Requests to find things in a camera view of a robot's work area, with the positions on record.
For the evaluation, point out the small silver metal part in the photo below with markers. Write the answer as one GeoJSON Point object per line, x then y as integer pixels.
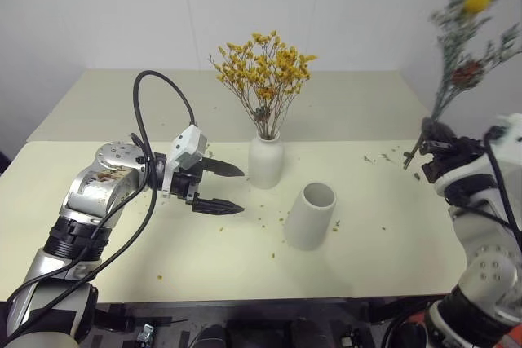
{"type": "Point", "coordinates": [145, 331]}

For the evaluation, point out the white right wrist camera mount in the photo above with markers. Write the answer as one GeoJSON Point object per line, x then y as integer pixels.
{"type": "Point", "coordinates": [461, 174]}

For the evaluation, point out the yellow dried flower bouquet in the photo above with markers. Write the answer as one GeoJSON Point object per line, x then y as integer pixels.
{"type": "Point", "coordinates": [265, 67]}

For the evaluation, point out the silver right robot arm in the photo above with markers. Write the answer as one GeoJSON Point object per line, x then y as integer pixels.
{"type": "Point", "coordinates": [485, 262]}

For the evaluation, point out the white bottle-shaped vase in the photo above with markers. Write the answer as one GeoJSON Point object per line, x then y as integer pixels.
{"type": "Point", "coordinates": [266, 162]}

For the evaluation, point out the dark rounded shape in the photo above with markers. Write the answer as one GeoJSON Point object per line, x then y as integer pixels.
{"type": "Point", "coordinates": [210, 336]}

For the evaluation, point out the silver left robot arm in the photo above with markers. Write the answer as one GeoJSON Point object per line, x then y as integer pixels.
{"type": "Point", "coordinates": [87, 191]}

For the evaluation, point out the green bouquet with round blooms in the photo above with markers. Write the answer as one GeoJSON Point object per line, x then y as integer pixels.
{"type": "Point", "coordinates": [465, 38]}

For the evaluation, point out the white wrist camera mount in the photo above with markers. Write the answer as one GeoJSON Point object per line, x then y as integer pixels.
{"type": "Point", "coordinates": [461, 174]}
{"type": "Point", "coordinates": [189, 146]}

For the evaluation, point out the white cylindrical vase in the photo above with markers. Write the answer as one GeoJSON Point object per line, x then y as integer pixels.
{"type": "Point", "coordinates": [310, 217]}

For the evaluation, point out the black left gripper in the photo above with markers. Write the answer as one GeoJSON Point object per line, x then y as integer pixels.
{"type": "Point", "coordinates": [183, 185]}

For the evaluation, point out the orange object under table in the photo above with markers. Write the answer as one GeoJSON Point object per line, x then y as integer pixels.
{"type": "Point", "coordinates": [414, 325]}

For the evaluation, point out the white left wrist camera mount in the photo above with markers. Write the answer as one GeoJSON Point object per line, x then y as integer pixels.
{"type": "Point", "coordinates": [189, 146]}

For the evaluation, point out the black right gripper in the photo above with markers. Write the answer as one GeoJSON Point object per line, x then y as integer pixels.
{"type": "Point", "coordinates": [461, 150]}

